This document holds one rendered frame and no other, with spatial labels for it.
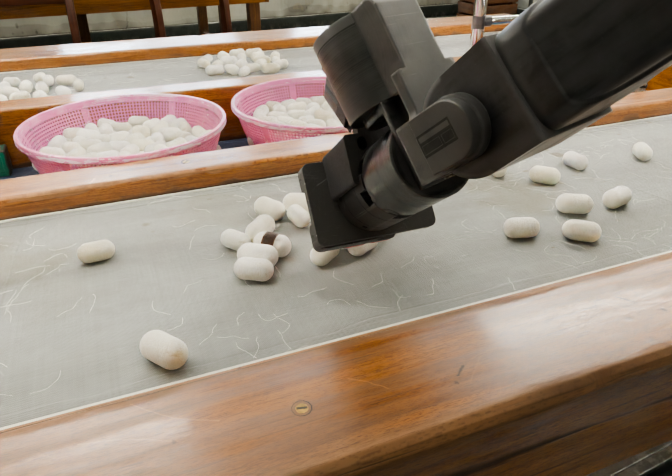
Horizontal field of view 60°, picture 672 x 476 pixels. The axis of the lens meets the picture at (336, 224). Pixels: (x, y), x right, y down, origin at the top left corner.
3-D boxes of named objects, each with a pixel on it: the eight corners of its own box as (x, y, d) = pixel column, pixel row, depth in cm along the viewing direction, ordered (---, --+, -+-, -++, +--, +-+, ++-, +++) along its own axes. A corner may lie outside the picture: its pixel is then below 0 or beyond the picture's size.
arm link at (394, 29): (276, 63, 38) (381, -65, 28) (370, 45, 43) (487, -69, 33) (352, 223, 37) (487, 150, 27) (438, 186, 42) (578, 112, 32)
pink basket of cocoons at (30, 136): (269, 187, 81) (265, 122, 76) (80, 256, 65) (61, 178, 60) (173, 139, 98) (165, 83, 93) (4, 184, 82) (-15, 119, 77)
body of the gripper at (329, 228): (294, 171, 46) (321, 139, 39) (408, 155, 49) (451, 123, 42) (312, 251, 45) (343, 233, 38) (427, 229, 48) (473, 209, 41)
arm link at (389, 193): (335, 141, 40) (372, 102, 34) (401, 116, 42) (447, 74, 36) (378, 231, 40) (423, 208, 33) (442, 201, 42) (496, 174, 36)
